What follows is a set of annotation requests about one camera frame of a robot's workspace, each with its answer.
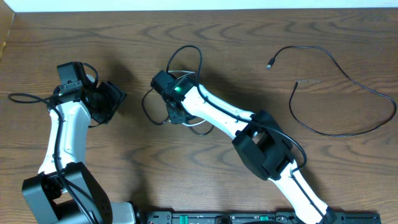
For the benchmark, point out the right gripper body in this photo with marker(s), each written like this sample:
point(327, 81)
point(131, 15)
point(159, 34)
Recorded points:
point(177, 118)

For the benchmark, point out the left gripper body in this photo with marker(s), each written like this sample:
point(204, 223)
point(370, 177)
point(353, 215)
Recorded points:
point(113, 98)

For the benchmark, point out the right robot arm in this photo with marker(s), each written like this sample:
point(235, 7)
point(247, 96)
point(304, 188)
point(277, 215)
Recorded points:
point(259, 141)

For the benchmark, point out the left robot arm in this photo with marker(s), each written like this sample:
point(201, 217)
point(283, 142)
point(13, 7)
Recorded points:
point(64, 190)

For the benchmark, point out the cardboard box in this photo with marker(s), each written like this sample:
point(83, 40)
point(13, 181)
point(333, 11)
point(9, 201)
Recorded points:
point(6, 19)

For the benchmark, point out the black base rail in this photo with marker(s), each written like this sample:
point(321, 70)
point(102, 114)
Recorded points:
point(162, 217)

